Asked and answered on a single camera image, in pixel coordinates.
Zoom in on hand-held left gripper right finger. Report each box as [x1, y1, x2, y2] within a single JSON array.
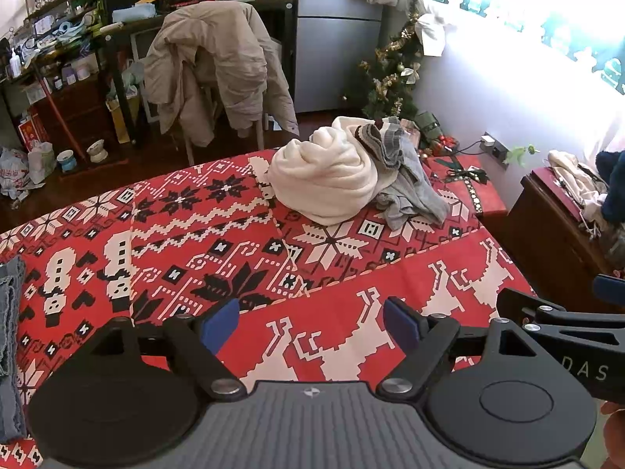
[[377, 296, 535, 400]]

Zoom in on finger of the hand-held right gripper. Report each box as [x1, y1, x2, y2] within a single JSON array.
[[495, 287, 575, 334], [592, 274, 625, 311]]

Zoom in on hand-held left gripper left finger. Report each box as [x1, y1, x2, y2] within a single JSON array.
[[92, 298, 246, 400]]

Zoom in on cream knit striped vest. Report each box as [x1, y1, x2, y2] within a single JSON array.
[[268, 116, 406, 226]]

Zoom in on person's right hand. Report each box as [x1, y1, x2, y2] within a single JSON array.
[[602, 399, 625, 455]]

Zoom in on dark wooden nightstand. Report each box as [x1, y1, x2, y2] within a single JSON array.
[[505, 166, 625, 313]]

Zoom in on red patterned blanket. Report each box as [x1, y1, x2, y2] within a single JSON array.
[[0, 144, 543, 469]]

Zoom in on dark blue fuzzy cloth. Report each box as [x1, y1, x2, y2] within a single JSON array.
[[596, 150, 625, 220]]

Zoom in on cream cloth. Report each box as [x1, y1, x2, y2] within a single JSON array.
[[547, 150, 609, 220]]

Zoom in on red gift box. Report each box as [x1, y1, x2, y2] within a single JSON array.
[[422, 154, 509, 216]]

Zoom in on grey shirt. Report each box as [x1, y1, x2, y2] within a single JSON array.
[[376, 129, 450, 230]]

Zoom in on green plant sprig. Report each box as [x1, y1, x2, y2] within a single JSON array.
[[505, 144, 540, 164]]

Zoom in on white power strip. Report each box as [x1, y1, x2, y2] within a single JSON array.
[[481, 133, 509, 162]]

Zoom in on chair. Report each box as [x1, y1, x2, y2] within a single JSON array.
[[180, 2, 274, 167]]

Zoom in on green wrapped gift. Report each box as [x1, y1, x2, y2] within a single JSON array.
[[412, 112, 443, 142]]

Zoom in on blue jeans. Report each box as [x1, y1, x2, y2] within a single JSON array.
[[0, 254, 27, 443]]

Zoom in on yellow paper bag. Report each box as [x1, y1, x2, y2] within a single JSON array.
[[106, 98, 132, 145]]

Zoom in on small christmas tree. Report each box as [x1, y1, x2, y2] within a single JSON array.
[[359, 0, 425, 120]]

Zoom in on white plastic bag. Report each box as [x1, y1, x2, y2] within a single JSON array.
[[27, 141, 57, 184]]

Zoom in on teal cloth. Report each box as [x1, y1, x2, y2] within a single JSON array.
[[117, 68, 142, 103]]

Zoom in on red printed plastic bag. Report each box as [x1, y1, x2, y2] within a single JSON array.
[[0, 147, 30, 199]]

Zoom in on dark wooden drawer cabinet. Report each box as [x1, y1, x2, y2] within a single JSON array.
[[29, 73, 123, 157]]

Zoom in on white storage rack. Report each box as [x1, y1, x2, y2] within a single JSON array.
[[132, 27, 167, 123]]

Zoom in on beige puffer jacket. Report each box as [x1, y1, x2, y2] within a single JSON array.
[[143, 0, 300, 147]]

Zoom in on red flat box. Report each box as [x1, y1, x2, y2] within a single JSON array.
[[17, 112, 50, 150]]

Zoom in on grey refrigerator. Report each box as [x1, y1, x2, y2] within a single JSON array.
[[292, 0, 386, 115]]

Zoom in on white ribbon bow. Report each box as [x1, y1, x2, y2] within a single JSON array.
[[417, 10, 462, 57]]

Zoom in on light blue box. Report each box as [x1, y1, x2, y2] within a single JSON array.
[[112, 5, 157, 24]]

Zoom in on cluttered shelf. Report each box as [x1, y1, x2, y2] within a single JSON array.
[[0, 0, 105, 89]]

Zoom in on red broom handle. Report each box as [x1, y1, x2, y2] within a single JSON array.
[[32, 66, 86, 159]]

